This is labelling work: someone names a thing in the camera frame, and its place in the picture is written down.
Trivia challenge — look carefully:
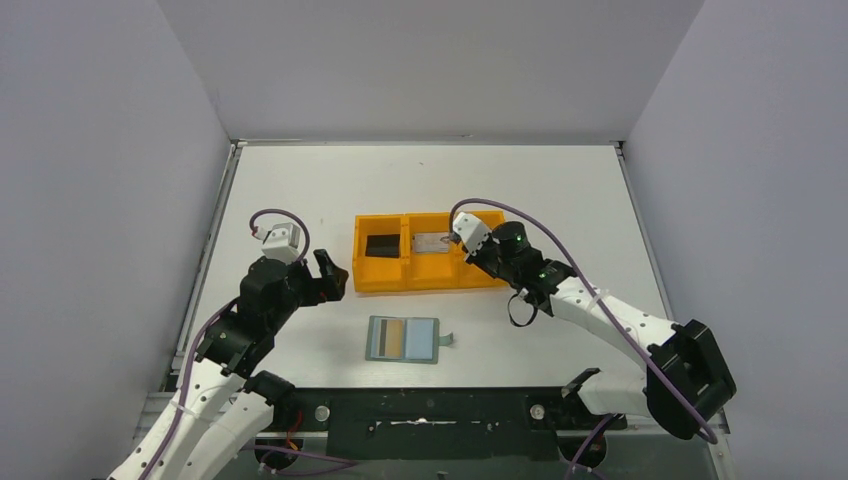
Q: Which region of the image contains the green card holder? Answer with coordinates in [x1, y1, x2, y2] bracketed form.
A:
[365, 315, 455, 364]

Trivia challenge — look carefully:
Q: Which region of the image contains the silver VIP card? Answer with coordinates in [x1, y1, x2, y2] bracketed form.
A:
[412, 232, 451, 255]

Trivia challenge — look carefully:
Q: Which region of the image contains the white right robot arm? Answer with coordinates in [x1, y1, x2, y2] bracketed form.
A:
[451, 212, 737, 440]

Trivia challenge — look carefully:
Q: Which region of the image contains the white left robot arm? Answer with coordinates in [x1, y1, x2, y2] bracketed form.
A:
[109, 249, 349, 479]

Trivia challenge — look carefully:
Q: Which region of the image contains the yellow three-compartment bin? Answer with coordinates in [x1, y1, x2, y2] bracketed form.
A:
[352, 212, 506, 294]

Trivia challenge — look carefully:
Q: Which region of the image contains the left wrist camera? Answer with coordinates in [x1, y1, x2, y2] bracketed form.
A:
[257, 222, 302, 264]

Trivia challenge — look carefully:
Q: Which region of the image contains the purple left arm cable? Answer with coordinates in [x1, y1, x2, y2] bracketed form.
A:
[135, 208, 359, 480]

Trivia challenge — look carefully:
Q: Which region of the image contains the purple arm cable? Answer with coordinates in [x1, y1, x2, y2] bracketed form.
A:
[448, 197, 720, 480]
[135, 208, 359, 480]

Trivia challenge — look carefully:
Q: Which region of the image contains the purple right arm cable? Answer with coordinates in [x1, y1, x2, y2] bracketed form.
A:
[448, 197, 720, 480]

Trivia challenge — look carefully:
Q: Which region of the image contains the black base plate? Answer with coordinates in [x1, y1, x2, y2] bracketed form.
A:
[260, 387, 601, 461]

